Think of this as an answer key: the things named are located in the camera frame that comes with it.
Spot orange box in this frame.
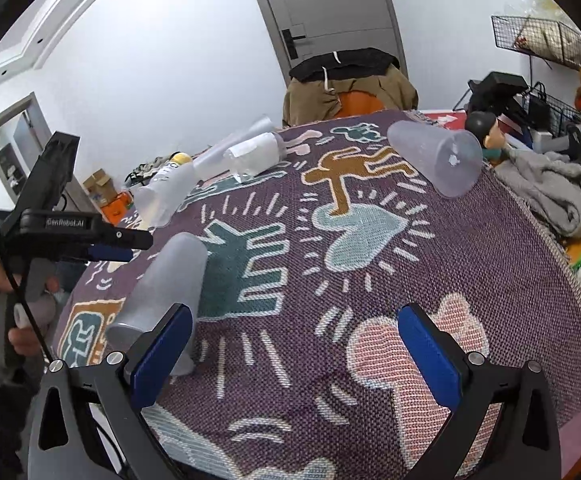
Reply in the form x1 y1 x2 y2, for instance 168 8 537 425
102 192 133 226

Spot clear glass with white label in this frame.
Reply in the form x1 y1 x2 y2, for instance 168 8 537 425
224 132 286 183

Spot tall frosted plastic cup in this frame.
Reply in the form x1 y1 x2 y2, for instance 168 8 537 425
192 116 276 182

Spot grey door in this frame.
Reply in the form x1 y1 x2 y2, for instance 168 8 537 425
257 0 407 81

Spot grey towel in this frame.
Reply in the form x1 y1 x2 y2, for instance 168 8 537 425
494 148 581 238

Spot black wire basket shelf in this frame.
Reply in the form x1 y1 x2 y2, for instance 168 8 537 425
491 15 581 70

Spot frosted cup at right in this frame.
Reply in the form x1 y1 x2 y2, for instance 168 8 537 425
387 120 482 198

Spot black door handle lock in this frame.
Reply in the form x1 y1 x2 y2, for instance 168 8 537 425
282 28 307 60

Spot patterned purple woven tablecloth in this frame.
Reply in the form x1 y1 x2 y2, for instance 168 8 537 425
55 112 581 479

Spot cardboard box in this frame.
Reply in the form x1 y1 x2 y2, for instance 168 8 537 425
82 169 118 207

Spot clear bottle with yellow cap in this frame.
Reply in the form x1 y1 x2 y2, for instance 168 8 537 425
134 153 198 228

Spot chair with brown jacket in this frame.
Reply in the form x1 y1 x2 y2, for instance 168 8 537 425
282 48 419 127

